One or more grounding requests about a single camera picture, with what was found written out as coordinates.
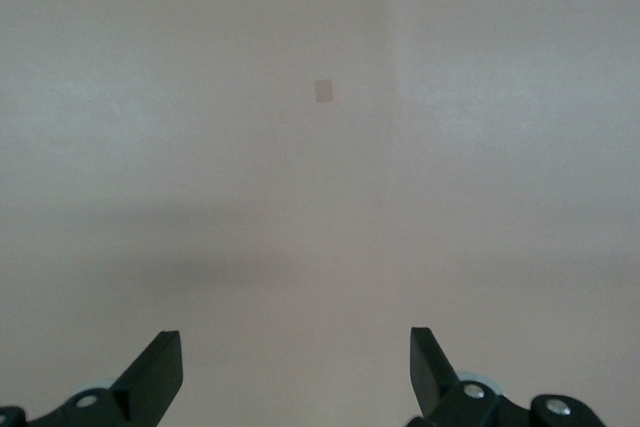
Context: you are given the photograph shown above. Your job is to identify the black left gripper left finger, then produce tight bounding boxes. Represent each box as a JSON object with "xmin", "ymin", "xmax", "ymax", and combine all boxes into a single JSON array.
[{"xmin": 0, "ymin": 330, "xmax": 184, "ymax": 427}]

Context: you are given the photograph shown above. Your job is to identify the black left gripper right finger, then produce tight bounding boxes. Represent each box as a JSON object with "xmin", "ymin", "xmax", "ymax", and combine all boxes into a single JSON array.
[{"xmin": 407, "ymin": 326, "xmax": 606, "ymax": 427}]

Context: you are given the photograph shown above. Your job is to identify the brown tape patch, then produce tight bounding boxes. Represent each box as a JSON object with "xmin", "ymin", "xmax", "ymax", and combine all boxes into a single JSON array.
[{"xmin": 313, "ymin": 79, "xmax": 335, "ymax": 104}]

